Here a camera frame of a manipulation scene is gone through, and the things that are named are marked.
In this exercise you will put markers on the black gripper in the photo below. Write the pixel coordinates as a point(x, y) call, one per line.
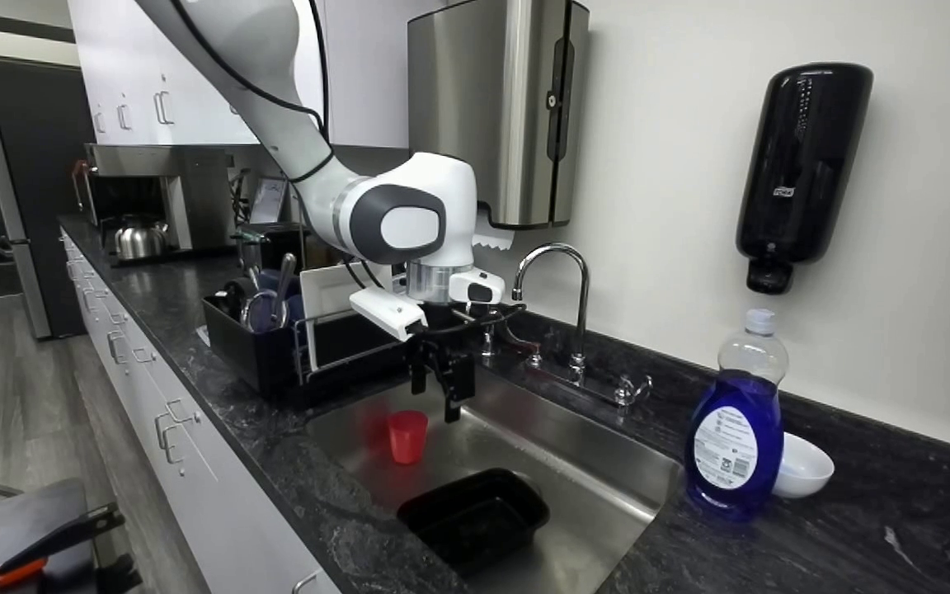
point(444, 348)

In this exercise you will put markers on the black plastic food box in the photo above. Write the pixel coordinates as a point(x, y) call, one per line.
point(478, 518)

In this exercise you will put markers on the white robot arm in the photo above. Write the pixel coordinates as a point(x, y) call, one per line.
point(416, 214)

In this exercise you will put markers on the black dish rack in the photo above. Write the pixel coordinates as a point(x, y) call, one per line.
point(270, 365)

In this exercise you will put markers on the chrome sink faucet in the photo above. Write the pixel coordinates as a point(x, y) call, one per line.
point(542, 331)

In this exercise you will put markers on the stainless steel sink basin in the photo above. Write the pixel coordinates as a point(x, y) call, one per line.
point(601, 486)

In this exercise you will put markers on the blue dish soap bottle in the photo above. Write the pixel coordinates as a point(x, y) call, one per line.
point(733, 446)

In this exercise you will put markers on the red plastic cup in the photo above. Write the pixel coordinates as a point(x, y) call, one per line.
point(407, 437)

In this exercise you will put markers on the white square plate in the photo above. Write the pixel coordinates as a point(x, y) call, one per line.
point(331, 331)

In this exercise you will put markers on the white base cabinets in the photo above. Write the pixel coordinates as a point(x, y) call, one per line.
point(236, 531)

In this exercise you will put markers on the steel paper towel dispenser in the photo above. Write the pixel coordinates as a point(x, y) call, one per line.
point(500, 82)

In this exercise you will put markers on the small white bowl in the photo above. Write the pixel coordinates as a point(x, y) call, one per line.
point(807, 468)

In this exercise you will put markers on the white upper cabinet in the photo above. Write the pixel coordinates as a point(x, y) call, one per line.
point(352, 68)

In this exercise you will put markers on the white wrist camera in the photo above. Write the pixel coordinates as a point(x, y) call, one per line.
point(394, 315)

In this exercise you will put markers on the black wall soap dispenser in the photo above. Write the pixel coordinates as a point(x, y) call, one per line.
point(800, 168)

